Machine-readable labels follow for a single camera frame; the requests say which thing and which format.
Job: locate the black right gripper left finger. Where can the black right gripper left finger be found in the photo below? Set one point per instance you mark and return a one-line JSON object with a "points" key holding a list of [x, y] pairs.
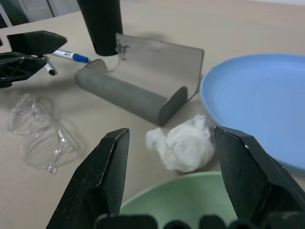
{"points": [[95, 171]]}

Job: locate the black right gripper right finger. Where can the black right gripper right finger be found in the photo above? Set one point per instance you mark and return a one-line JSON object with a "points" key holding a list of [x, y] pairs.
{"points": [[247, 171]]}

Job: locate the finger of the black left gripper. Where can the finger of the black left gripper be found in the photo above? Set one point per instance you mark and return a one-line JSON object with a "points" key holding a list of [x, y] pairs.
{"points": [[35, 43], [19, 66]]}

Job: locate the blue capped white marker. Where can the blue capped white marker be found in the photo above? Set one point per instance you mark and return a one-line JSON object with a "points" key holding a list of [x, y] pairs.
{"points": [[76, 56]]}

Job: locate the white tissue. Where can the white tissue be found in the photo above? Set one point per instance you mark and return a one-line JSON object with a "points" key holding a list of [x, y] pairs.
{"points": [[186, 145]]}

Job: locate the grey glasses case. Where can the grey glasses case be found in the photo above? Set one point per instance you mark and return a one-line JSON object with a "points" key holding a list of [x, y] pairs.
{"points": [[133, 78]]}

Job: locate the black capped marker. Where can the black capped marker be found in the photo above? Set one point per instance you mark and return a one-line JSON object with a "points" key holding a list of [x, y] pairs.
{"points": [[50, 68]]}

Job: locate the clear safety glasses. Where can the clear safety glasses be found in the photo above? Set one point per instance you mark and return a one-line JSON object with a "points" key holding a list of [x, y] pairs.
{"points": [[59, 136]]}

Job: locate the black plastic cup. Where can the black plastic cup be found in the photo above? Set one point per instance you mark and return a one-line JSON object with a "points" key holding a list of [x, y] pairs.
{"points": [[102, 26]]}

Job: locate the blue plate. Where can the blue plate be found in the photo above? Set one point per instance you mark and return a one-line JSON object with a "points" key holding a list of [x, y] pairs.
{"points": [[257, 102]]}

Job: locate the green plate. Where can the green plate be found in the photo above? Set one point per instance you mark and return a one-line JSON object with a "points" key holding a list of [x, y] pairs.
{"points": [[181, 198]]}

